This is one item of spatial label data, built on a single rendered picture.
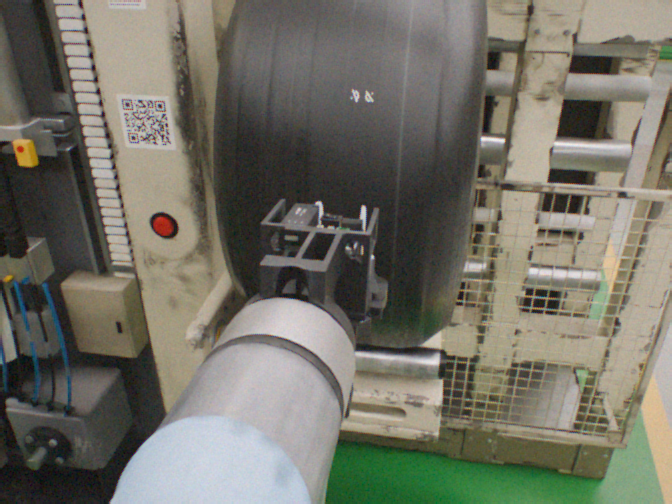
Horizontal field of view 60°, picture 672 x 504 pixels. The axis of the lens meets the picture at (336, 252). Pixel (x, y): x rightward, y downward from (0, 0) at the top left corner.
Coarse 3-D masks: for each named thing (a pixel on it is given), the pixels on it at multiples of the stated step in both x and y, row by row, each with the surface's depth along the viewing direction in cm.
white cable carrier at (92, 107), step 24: (72, 0) 74; (72, 24) 76; (72, 48) 77; (72, 72) 79; (96, 72) 79; (96, 96) 80; (96, 120) 82; (96, 144) 84; (96, 168) 86; (120, 192) 88; (120, 216) 89; (120, 240) 92; (120, 264) 94
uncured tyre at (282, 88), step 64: (256, 0) 62; (320, 0) 60; (384, 0) 59; (448, 0) 59; (256, 64) 59; (320, 64) 58; (384, 64) 57; (448, 64) 57; (256, 128) 59; (320, 128) 58; (384, 128) 57; (448, 128) 57; (256, 192) 60; (320, 192) 59; (384, 192) 58; (448, 192) 59; (256, 256) 64; (384, 256) 61; (448, 256) 63; (384, 320) 68; (448, 320) 74
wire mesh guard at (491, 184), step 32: (544, 192) 117; (576, 192) 116; (608, 192) 114; (640, 192) 113; (512, 256) 126; (608, 256) 122; (608, 288) 126; (544, 320) 133; (576, 352) 135; (576, 384) 140; (608, 384) 138; (640, 384) 136; (448, 416) 152; (608, 416) 143
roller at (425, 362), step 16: (368, 352) 84; (384, 352) 84; (400, 352) 84; (416, 352) 83; (432, 352) 83; (368, 368) 84; (384, 368) 84; (400, 368) 83; (416, 368) 83; (432, 368) 82
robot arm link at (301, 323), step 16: (256, 304) 30; (272, 304) 30; (288, 304) 30; (304, 304) 30; (240, 320) 29; (256, 320) 29; (272, 320) 28; (288, 320) 28; (304, 320) 29; (320, 320) 30; (224, 336) 29; (240, 336) 27; (272, 336) 32; (288, 336) 27; (304, 336) 28; (320, 336) 28; (336, 336) 30; (320, 352) 27; (336, 352) 29; (352, 352) 31; (336, 368) 28; (352, 368) 30
